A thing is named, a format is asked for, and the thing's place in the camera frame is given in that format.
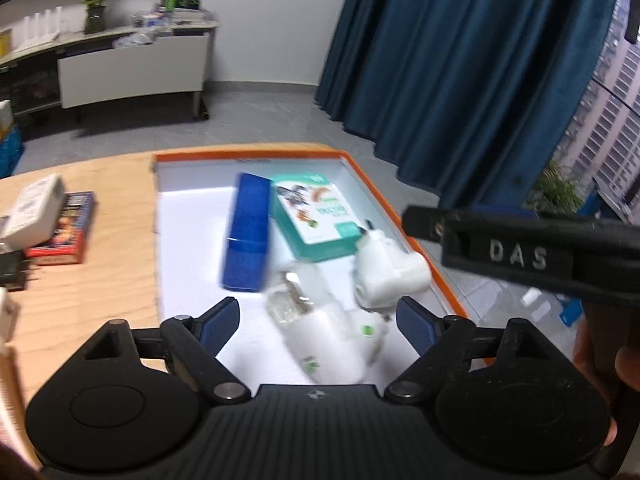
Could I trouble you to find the blue bottle pack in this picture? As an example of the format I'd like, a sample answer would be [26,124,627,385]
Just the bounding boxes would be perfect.
[0,125,26,177]

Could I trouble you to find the white router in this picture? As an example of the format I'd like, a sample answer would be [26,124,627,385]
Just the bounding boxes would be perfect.
[12,6,66,46]

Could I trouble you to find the green white bandage box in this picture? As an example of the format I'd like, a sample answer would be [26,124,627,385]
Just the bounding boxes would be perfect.
[270,172,365,262]

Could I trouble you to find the blue plastic box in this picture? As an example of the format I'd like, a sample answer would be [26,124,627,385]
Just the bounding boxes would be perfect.
[220,172,273,293]

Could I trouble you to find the person's right hand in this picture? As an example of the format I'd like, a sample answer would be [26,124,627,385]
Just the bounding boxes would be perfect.
[572,317,640,411]

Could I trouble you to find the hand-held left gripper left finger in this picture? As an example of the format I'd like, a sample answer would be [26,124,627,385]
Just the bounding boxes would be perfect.
[82,296,252,406]

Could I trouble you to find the clear plastic case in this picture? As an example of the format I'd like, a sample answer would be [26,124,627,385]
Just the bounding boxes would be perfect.
[132,10,171,31]

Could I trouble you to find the white television cabinet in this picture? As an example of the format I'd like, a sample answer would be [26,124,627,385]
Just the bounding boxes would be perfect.
[0,12,221,126]

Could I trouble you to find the white cardboard packet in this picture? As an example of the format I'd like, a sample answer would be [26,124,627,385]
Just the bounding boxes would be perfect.
[0,174,67,251]

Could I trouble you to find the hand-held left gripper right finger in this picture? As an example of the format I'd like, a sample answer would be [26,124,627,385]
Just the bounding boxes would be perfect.
[384,296,556,406]

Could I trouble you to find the clear plastic bag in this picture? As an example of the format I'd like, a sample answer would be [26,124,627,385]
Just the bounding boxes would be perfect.
[112,30,153,50]

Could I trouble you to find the dark hanging clothes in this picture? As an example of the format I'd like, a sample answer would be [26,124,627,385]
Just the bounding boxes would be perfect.
[620,0,640,43]

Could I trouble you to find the small black device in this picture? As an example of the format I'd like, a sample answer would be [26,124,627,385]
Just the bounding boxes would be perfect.
[0,250,32,292]

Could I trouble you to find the balcony potted plant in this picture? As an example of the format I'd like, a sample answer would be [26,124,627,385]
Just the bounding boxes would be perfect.
[530,160,586,216]

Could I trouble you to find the dark printed card box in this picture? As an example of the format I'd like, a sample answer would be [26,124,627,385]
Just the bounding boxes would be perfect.
[26,191,97,266]

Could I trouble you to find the white box with orange rim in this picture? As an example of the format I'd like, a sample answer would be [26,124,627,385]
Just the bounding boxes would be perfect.
[151,147,497,391]

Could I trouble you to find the white mosquito repellent heater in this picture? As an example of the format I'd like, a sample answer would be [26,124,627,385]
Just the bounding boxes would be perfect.
[352,219,433,311]

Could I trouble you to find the clear bubble-wrapped bottle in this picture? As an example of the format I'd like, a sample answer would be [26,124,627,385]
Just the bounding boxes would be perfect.
[265,262,388,383]

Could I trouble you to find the blue curtain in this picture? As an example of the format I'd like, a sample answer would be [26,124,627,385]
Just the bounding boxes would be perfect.
[314,0,626,221]

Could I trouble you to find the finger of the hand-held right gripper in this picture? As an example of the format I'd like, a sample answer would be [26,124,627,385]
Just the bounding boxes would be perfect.
[401,204,448,242]

